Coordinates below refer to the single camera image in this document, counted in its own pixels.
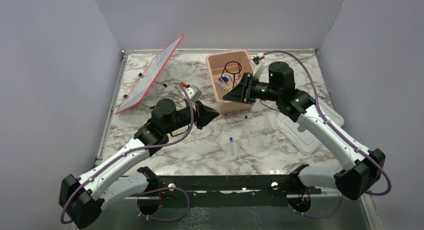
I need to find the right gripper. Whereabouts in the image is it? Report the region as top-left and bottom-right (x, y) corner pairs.
(223, 72), (281, 105)

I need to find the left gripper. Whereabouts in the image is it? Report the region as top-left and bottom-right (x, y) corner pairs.
(164, 100), (220, 134)

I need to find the black wire ring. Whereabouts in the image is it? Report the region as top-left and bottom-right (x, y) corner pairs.
(221, 60), (243, 87)

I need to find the pink plastic bin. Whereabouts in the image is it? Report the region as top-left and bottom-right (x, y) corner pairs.
(206, 50), (254, 114)

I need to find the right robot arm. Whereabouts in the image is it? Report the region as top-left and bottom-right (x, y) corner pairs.
(222, 61), (386, 200)

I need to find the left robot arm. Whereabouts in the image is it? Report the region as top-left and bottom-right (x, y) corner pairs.
(58, 98), (220, 229)

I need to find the whiteboard metal leg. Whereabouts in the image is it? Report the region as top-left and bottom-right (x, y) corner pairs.
(150, 83), (168, 110)

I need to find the red framed whiteboard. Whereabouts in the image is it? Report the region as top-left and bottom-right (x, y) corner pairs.
(115, 34), (184, 115)

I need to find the white plastic lid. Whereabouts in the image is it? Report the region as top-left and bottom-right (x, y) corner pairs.
(275, 99), (345, 155)

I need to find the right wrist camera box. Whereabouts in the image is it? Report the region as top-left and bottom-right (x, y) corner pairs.
(250, 53), (265, 78)

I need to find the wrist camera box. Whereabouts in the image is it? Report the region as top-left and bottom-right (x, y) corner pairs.
(250, 53), (265, 78)
(185, 85), (203, 102)

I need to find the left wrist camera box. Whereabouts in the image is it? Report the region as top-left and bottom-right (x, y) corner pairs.
(185, 85), (203, 102)

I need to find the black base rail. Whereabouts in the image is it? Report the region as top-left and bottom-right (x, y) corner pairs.
(134, 174), (321, 208)

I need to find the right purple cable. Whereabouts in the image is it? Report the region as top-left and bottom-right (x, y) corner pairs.
(261, 50), (393, 219)

